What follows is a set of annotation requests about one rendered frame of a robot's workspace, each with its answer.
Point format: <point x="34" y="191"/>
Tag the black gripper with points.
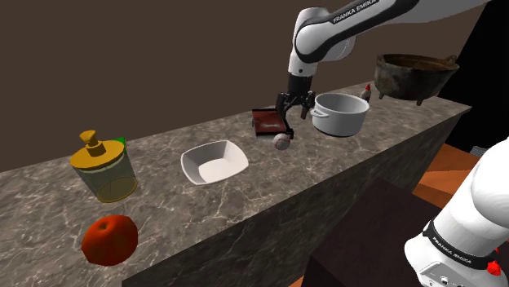
<point x="299" y="85"/>

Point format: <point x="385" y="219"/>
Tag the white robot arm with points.
<point x="326" y="37"/>

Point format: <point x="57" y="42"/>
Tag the dark red book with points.
<point x="267" y="121"/>

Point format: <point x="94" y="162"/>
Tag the white baseball with red stitches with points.
<point x="281" y="142"/>

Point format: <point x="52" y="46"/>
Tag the white cooking pot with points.
<point x="342" y="117"/>

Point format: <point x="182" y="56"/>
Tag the small white red-capped bottle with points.
<point x="366" y="94"/>

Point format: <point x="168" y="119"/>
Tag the white square bowl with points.
<point x="214" y="163"/>

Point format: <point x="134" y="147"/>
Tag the dark rusty cauldron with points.
<point x="413" y="79"/>

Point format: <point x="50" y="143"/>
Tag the small green pointed object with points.
<point x="121" y="142"/>

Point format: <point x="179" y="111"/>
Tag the yellow-lidded glass dispenser jar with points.
<point x="104" y="175"/>

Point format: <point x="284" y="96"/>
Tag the red apple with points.
<point x="109" y="240"/>

